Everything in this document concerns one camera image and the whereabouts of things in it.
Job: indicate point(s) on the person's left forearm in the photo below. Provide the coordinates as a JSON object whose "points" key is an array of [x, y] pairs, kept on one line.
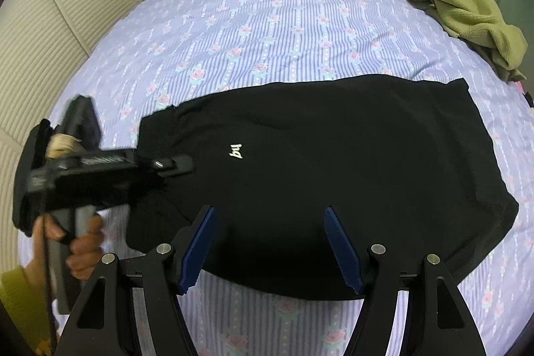
{"points": [[21, 306]]}

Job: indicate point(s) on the black pants with white logo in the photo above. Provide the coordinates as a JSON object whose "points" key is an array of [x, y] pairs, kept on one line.
{"points": [[333, 156]]}

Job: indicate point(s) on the olive green garment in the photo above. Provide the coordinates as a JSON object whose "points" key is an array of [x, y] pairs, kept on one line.
{"points": [[467, 14]]}

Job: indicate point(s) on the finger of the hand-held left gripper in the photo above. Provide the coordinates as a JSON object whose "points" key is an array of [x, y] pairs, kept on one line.
{"points": [[175, 166]]}

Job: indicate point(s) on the plain pink garment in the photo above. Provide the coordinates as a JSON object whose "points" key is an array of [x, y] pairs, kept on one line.
{"points": [[521, 87]]}

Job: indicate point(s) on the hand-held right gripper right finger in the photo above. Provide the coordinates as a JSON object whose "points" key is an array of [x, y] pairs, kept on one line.
{"points": [[342, 251]]}

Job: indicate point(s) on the bed with purple cover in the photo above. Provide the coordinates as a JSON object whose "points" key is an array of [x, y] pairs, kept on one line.
{"points": [[292, 26]]}

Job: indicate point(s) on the person's left hand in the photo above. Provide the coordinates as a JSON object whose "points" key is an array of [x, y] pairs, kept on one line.
{"points": [[85, 251]]}

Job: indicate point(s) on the white louvred wardrobe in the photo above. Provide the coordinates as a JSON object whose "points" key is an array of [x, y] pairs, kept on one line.
{"points": [[50, 26]]}

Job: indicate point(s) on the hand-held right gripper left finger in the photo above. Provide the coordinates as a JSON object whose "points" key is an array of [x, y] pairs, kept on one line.
{"points": [[196, 251]]}

